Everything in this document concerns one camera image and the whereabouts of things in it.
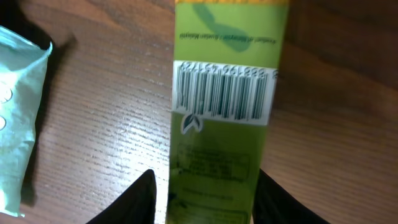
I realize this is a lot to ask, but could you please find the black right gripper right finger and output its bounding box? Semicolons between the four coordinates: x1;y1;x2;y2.
252;169;330;224

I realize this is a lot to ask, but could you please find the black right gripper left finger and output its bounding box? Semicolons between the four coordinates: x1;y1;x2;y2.
87;169;157;224

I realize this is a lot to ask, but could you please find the green snack box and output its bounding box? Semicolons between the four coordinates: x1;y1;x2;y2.
165;1;289;223

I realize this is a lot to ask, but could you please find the white teal wipes packet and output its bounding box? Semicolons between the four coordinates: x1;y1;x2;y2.
1;27;53;217

